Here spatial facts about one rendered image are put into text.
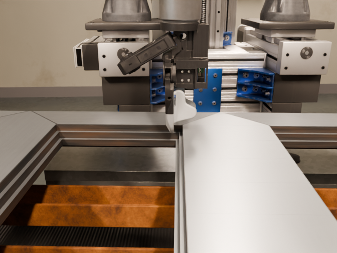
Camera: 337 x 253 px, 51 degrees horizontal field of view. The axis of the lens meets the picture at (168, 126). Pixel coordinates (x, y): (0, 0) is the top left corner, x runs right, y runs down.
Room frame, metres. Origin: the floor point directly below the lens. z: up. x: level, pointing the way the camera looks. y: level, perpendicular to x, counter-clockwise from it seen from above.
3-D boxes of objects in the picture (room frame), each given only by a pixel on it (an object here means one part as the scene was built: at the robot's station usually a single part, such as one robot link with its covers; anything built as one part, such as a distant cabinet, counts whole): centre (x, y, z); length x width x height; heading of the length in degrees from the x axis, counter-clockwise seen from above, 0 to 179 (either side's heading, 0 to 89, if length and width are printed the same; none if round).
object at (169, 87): (0.65, 0.00, 0.94); 0.05 x 0.02 x 0.09; 179
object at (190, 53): (0.67, -0.03, 1.00); 0.09 x 0.08 x 0.12; 89
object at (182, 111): (0.65, -0.02, 0.90); 0.06 x 0.03 x 0.09; 89
